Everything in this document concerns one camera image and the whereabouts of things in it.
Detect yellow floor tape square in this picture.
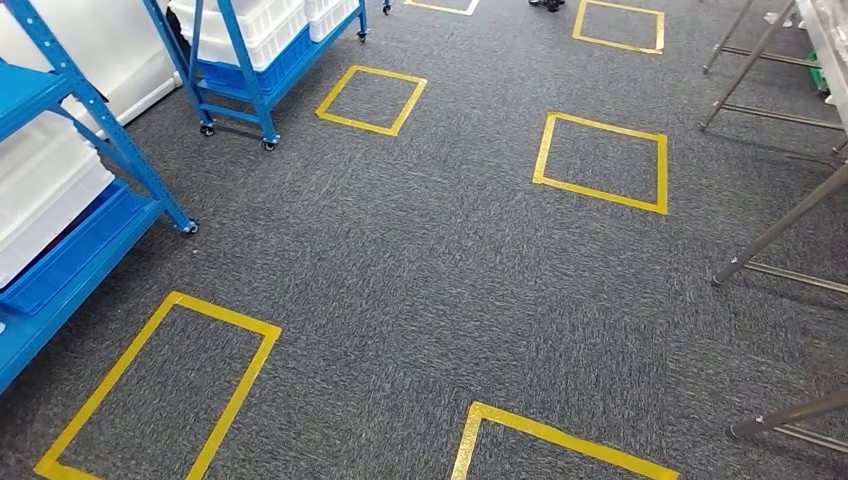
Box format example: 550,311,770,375
315,64,429,138

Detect blue plastic bin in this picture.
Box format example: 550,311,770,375
0,180,149,317
197,25,314,98

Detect white plastic bin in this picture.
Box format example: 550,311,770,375
304,0,360,44
0,111,107,230
0,165,116,291
168,0,310,72

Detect stainless steel table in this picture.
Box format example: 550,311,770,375
710,164,848,297
698,0,848,155

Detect green object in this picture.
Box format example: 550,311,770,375
806,51,831,93

